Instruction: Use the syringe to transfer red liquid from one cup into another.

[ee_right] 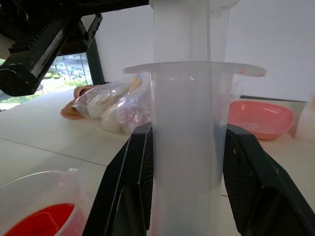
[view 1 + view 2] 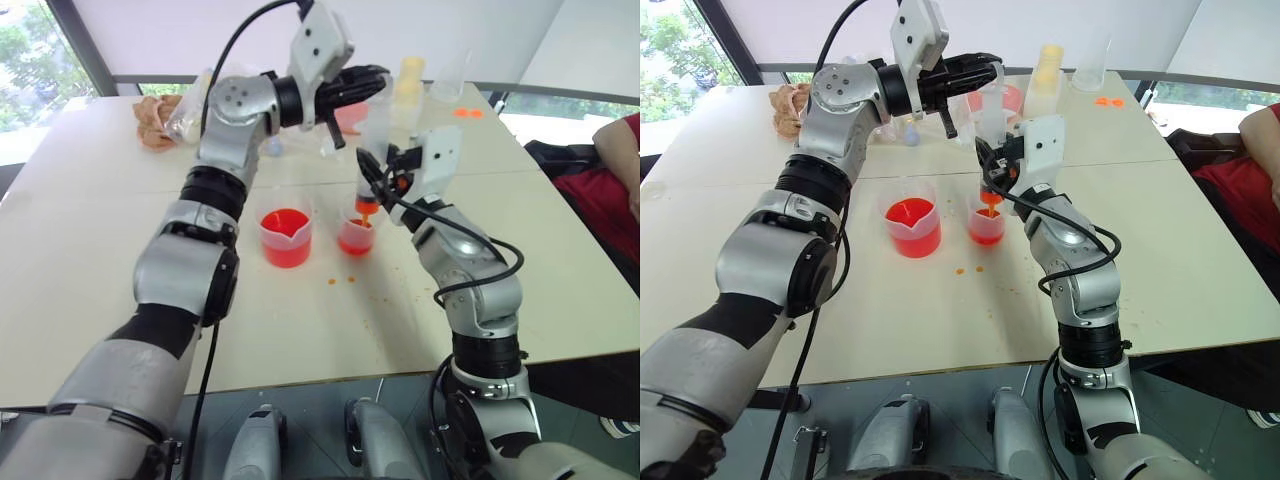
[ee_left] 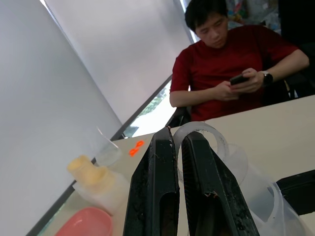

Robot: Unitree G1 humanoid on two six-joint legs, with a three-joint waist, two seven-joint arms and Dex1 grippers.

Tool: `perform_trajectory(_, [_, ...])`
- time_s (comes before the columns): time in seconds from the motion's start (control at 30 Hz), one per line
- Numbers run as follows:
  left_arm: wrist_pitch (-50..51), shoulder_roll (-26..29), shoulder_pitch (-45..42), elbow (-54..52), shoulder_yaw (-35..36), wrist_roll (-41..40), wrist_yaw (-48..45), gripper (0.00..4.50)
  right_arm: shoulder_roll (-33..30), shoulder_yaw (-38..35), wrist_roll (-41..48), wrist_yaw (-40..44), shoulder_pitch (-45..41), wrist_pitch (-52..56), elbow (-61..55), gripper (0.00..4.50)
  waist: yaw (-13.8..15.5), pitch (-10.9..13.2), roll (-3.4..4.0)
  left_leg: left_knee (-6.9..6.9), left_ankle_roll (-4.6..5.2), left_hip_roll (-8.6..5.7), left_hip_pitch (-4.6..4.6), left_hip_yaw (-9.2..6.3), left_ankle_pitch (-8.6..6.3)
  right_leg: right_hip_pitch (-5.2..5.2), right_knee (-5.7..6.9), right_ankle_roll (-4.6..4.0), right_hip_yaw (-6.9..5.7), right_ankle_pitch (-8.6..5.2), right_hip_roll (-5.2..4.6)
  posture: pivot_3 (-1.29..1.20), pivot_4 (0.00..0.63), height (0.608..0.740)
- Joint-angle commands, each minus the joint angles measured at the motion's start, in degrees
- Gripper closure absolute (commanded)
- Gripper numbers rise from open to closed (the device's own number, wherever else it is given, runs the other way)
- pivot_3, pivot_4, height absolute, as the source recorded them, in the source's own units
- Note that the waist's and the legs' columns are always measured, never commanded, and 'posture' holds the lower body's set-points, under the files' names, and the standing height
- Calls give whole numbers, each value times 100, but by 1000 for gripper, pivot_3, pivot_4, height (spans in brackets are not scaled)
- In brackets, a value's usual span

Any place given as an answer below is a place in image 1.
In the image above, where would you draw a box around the pink plastic basin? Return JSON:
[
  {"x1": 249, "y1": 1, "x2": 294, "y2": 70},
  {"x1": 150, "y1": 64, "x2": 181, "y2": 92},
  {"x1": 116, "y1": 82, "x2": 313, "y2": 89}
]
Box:
[{"x1": 227, "y1": 100, "x2": 295, "y2": 141}]

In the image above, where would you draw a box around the clear plastic bag with items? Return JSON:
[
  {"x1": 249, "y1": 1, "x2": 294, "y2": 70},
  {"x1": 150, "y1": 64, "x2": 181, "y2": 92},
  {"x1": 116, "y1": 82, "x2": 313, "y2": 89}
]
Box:
[{"x1": 72, "y1": 73, "x2": 154, "y2": 135}]

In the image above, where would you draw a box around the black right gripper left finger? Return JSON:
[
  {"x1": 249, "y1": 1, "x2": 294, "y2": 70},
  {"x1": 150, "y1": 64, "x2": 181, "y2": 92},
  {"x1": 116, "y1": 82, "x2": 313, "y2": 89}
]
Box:
[{"x1": 83, "y1": 122, "x2": 154, "y2": 236}]

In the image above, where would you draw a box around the clear plastic measuring cylinder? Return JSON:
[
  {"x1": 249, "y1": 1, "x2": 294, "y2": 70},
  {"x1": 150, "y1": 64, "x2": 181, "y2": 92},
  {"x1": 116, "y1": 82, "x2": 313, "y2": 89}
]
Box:
[{"x1": 122, "y1": 0, "x2": 268, "y2": 236}]

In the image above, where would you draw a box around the black window frame post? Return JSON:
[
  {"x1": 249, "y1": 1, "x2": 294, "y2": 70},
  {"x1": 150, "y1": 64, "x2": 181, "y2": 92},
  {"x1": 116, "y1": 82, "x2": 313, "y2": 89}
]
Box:
[{"x1": 86, "y1": 36, "x2": 106, "y2": 86}]

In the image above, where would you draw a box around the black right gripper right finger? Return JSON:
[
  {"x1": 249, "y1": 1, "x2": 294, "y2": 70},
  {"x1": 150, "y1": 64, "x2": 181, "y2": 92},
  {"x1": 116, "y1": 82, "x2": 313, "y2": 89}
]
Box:
[{"x1": 223, "y1": 123, "x2": 315, "y2": 236}]

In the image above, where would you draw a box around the clear plastic measuring cup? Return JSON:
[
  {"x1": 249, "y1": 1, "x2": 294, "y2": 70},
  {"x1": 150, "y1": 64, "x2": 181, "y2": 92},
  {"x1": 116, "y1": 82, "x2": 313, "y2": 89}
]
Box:
[{"x1": 0, "y1": 168, "x2": 92, "y2": 236}]

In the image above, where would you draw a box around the red liquid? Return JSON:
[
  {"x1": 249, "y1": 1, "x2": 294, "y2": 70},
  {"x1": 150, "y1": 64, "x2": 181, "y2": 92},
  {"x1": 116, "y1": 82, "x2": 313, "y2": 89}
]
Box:
[{"x1": 3, "y1": 203, "x2": 77, "y2": 236}]

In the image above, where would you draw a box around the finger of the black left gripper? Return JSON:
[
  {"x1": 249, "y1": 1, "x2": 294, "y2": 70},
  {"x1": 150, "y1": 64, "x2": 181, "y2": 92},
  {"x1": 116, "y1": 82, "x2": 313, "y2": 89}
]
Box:
[
  {"x1": 60, "y1": 13, "x2": 103, "y2": 56},
  {"x1": 72, "y1": 0, "x2": 150, "y2": 21}
]

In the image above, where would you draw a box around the white plastic bottle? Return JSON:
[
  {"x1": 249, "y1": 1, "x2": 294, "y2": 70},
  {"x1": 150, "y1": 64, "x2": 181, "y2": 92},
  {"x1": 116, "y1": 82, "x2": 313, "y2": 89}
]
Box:
[{"x1": 294, "y1": 92, "x2": 315, "y2": 144}]

